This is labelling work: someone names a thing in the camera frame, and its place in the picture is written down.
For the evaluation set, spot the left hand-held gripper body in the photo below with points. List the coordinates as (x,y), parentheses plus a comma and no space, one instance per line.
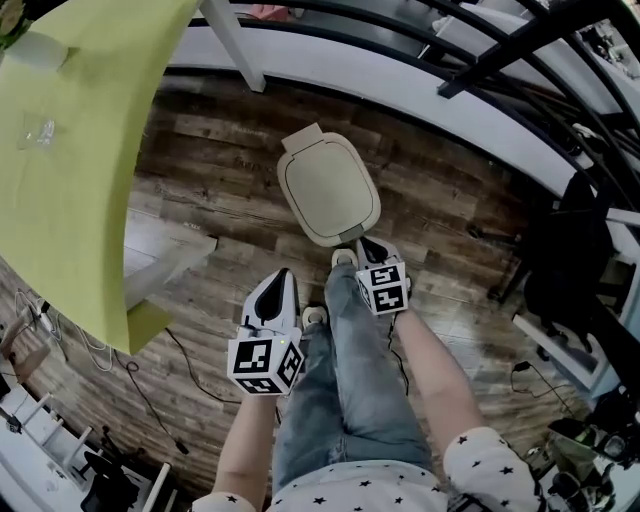
(260,360)

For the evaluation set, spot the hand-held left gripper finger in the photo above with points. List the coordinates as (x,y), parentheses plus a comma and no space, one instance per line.
(295,310)
(252,315)

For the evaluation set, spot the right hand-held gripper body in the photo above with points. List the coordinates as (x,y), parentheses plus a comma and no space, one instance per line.
(385,290)

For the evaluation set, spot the white pedal trash bin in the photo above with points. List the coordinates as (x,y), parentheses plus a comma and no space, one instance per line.
(330,190)

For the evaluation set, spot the person's right forearm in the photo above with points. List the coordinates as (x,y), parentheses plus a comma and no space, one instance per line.
(440,380)

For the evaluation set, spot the person's left forearm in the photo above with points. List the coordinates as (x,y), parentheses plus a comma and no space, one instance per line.
(247,450)

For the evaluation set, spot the person's right shoe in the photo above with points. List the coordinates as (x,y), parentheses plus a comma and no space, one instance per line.
(344,257)

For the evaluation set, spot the person's shoe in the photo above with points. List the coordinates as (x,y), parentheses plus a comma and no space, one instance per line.
(314,316)
(344,257)

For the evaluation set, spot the person's left shoe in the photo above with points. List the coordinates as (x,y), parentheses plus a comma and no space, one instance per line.
(314,316)

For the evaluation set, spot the person's grey jeans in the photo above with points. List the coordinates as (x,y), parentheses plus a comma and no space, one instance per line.
(360,390)

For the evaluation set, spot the person's star print shirt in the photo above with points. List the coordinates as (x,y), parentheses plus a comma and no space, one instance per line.
(380,487)

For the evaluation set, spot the black office chair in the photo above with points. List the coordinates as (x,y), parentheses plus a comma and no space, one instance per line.
(575,250)

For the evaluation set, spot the desk with white legs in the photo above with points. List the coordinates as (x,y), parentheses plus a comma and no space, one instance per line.
(560,345)

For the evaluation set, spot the white power strip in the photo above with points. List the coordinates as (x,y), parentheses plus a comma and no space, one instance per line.
(44,316)

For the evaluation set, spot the black metal railing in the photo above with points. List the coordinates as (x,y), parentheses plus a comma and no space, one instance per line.
(500,62)

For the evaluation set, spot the green tablecloth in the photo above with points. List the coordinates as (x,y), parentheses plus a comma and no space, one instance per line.
(75,175)

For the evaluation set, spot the white shelf rack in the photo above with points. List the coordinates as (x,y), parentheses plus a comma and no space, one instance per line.
(35,460)

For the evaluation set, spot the clear stemmed glass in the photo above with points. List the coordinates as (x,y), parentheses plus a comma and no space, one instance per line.
(42,131)

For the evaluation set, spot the white vase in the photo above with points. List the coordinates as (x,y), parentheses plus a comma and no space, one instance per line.
(37,50)

